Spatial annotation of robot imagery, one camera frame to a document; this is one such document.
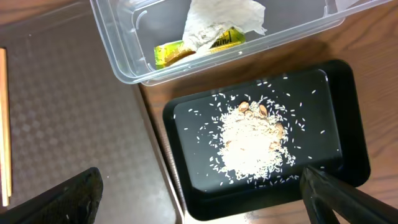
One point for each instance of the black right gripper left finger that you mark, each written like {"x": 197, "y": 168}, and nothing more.
{"x": 75, "y": 200}

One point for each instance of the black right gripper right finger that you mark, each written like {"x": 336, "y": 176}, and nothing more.
{"x": 324, "y": 196}

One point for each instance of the wooden chopstick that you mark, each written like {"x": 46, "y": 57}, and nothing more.
{"x": 5, "y": 126}
{"x": 4, "y": 193}

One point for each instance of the pile of leftover rice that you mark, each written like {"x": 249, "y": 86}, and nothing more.
{"x": 257, "y": 134}

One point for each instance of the green snack wrapper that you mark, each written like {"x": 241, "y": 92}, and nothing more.
{"x": 175, "y": 52}

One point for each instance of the white paper napkin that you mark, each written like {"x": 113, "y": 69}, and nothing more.
{"x": 208, "y": 19}

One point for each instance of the black food waste tray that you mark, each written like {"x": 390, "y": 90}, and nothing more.
{"x": 349, "y": 161}

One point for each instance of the clear plastic waste bin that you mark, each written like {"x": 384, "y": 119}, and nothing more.
{"x": 151, "y": 42}

